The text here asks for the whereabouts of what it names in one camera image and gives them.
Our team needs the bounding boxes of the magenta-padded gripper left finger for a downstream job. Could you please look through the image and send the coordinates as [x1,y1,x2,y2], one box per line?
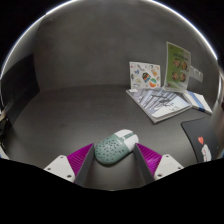
[43,143,96,188]

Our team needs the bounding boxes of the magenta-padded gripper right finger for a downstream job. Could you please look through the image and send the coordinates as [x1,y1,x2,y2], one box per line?
[133,143,184,186]

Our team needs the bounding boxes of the green and white computer mouse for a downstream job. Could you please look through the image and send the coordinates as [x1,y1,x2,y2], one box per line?
[94,128,140,166]

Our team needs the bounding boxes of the black mouse pad with heart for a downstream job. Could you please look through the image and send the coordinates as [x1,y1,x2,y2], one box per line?
[180,117,221,164]

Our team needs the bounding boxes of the grey striped book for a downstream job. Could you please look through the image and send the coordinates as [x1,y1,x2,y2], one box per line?
[125,87,193,125]

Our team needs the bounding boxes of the white book with blue band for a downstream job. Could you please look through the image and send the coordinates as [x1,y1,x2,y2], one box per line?
[182,90,213,116]

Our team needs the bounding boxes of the white sticker sheet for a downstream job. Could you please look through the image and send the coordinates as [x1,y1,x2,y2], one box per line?
[129,61,162,90]

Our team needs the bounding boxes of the green standing menu sign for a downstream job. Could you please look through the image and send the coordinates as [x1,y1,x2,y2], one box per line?
[163,41,192,93]

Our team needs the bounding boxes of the white wall sockets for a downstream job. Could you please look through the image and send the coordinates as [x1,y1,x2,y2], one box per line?
[189,65,204,83]

